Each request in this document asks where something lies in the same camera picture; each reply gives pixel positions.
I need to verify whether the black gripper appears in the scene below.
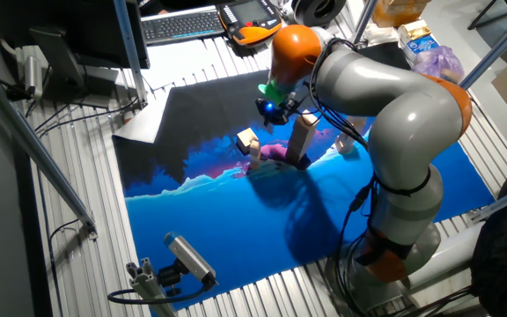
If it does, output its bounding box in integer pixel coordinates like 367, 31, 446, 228
254, 99, 291, 128

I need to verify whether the large wooden cube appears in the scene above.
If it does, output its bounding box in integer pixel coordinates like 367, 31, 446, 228
296, 112, 320, 134
291, 125, 316, 145
235, 127, 261, 155
288, 138, 312, 156
284, 148, 307, 166

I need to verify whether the green mounting plate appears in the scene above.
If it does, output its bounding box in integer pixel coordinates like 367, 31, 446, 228
257, 81, 288, 107

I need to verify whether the orange black teach pendant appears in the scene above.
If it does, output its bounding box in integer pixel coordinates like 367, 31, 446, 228
217, 0, 283, 48

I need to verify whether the black round spool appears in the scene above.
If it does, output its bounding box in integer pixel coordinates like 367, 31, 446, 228
290, 0, 348, 28

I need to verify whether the printed landscape desk mat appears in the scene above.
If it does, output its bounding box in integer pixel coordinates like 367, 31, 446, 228
111, 59, 497, 312

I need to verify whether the black keyboard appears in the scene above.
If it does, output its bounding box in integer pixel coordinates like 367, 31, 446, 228
140, 5, 227, 47

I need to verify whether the brown cardboard box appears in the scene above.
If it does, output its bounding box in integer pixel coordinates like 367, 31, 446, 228
371, 0, 433, 28

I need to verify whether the blue white carton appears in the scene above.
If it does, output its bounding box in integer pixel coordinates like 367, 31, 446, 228
405, 34, 440, 61

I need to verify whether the purple plastic bag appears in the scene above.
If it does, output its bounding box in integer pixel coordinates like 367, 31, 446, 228
411, 45, 465, 85

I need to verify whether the black monitor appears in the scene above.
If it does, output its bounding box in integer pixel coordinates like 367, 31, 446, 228
0, 0, 151, 70

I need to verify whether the grey monitor stand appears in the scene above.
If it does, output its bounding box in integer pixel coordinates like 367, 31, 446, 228
28, 26, 121, 109

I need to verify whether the white paper roll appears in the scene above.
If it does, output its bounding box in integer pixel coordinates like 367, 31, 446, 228
405, 219, 487, 292

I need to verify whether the small silver cylinder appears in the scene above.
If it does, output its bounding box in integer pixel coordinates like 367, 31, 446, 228
23, 55, 44, 101

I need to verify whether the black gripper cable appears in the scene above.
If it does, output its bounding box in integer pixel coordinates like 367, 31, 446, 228
305, 37, 371, 151

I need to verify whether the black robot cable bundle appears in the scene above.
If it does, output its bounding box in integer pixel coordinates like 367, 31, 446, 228
323, 175, 395, 317

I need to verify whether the aluminium frame bar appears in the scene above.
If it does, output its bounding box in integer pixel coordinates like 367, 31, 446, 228
459, 2, 507, 92
112, 0, 149, 109
467, 179, 507, 223
351, 0, 378, 45
0, 65, 99, 241

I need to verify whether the black fabric strap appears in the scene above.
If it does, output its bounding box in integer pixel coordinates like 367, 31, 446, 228
374, 166, 433, 198

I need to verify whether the silver camera blue cap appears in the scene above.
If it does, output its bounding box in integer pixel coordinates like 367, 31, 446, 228
163, 231, 219, 290

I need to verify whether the black monitor cable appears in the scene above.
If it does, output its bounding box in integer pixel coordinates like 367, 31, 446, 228
33, 95, 140, 133

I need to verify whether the aluminium camera mount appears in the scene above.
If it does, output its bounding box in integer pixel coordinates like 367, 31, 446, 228
125, 257, 180, 317

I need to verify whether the black camera cable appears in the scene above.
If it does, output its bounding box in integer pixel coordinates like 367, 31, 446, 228
107, 281, 213, 306

